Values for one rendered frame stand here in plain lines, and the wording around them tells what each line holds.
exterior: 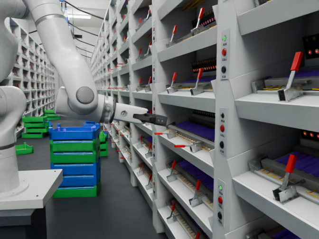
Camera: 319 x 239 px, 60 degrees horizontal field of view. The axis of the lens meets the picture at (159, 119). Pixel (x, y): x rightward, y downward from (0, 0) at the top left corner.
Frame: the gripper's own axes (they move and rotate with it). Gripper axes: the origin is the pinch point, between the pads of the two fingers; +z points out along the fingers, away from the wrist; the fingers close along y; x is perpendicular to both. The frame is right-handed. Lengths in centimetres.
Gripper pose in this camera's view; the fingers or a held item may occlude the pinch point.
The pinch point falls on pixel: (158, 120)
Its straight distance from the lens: 89.2
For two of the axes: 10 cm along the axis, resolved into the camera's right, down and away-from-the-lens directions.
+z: 9.3, 1.8, 3.1
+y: -3.0, -1.0, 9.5
